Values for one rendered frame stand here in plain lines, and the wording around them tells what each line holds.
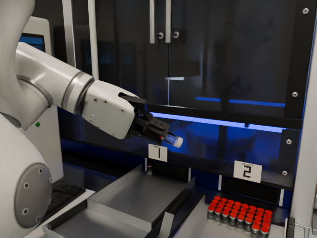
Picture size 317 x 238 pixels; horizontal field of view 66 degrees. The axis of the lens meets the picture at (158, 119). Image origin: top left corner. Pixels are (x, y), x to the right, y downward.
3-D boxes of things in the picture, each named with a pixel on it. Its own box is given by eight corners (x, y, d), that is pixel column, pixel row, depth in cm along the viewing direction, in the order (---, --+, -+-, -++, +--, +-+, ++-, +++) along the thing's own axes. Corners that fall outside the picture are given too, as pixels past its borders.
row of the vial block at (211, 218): (208, 217, 78) (208, 205, 77) (268, 237, 70) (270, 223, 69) (205, 221, 77) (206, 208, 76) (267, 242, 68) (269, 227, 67)
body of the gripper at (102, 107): (71, 122, 50) (120, 146, 51) (76, 89, 43) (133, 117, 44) (88, 99, 55) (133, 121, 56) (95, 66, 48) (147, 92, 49)
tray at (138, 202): (142, 170, 113) (142, 163, 112) (195, 184, 100) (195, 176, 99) (87, 208, 84) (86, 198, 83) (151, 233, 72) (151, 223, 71)
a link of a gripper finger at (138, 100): (104, 100, 47) (120, 121, 50) (135, 91, 43) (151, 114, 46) (107, 97, 48) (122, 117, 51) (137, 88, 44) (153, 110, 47)
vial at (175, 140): (177, 150, 51) (159, 141, 50) (179, 142, 52) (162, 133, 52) (182, 145, 49) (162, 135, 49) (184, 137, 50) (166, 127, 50)
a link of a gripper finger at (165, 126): (134, 123, 48) (164, 138, 48) (138, 114, 46) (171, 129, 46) (139, 112, 50) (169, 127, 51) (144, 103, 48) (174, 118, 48)
